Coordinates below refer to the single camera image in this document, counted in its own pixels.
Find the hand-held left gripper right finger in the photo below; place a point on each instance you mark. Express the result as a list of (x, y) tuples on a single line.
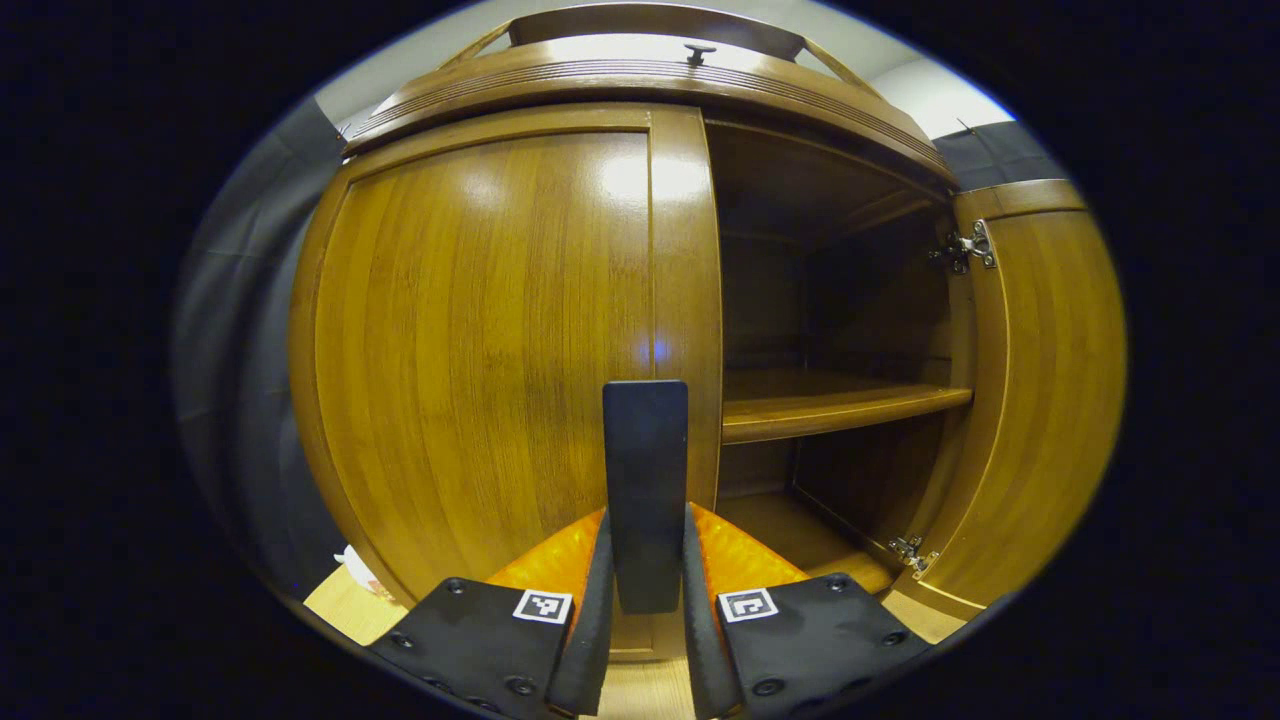
[(810, 640)]

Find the white plush toy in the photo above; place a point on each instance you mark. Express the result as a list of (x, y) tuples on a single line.
[(358, 572)]

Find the wooden drawer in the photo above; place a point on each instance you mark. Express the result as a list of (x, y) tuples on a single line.
[(640, 80)]

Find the wooden shoe cabinet door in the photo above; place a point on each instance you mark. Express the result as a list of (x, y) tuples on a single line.
[(470, 350), (1050, 400)]

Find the metal door hinge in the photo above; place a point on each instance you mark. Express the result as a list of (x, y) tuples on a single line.
[(968, 247), (912, 553)]

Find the wooden cabinet shelf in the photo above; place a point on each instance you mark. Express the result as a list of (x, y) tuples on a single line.
[(820, 405)]

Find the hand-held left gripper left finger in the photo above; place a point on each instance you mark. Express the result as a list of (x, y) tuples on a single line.
[(490, 640)]

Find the wooden double-door shoe cabinet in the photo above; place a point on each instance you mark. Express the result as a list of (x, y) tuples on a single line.
[(800, 190)]

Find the round black drawer knob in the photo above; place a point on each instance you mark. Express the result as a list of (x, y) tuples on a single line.
[(700, 52)]

